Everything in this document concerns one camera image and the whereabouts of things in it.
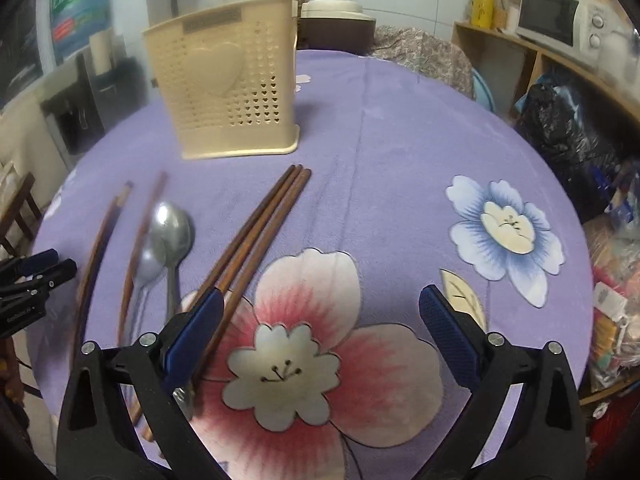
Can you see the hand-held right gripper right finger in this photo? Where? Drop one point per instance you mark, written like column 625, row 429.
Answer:
column 450, row 335

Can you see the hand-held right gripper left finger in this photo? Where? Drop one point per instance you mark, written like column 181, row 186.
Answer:
column 200, row 325

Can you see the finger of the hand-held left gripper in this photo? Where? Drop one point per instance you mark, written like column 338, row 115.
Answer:
column 35, row 261
column 30, row 300

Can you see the cream plastic utensil holder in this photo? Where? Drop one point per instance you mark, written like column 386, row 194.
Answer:
column 215, row 90

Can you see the dark wooden chair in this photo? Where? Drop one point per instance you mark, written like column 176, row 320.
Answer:
column 25, row 195

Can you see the small metal spoon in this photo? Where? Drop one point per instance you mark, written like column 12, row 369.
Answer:
column 150, row 267

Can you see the large metal spoon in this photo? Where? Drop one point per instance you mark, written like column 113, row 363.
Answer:
column 172, row 232

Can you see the grey water dispenser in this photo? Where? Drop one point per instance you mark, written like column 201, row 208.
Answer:
column 85, row 110

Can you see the pile of colourful packets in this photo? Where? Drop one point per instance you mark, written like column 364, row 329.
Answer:
column 610, row 260

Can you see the purple floral tablecloth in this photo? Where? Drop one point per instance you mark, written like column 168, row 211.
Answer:
column 380, row 160

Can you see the sliding glass window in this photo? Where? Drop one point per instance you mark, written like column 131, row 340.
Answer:
column 20, row 45

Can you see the black plastic bag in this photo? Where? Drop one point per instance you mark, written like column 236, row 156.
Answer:
column 560, row 130

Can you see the blue plastic basin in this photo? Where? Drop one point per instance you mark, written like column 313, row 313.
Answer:
column 484, row 90

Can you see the blue water dispenser bottle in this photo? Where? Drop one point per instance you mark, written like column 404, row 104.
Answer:
column 80, row 10

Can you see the brown floral cloth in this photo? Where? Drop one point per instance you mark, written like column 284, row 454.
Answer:
column 425, row 55

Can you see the light wooden shelf unit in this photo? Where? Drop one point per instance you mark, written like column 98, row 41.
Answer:
column 470, row 35

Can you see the cream and brown rice cooker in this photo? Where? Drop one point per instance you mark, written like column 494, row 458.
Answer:
column 340, row 25

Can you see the white microwave oven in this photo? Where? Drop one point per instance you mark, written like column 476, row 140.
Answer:
column 545, row 17

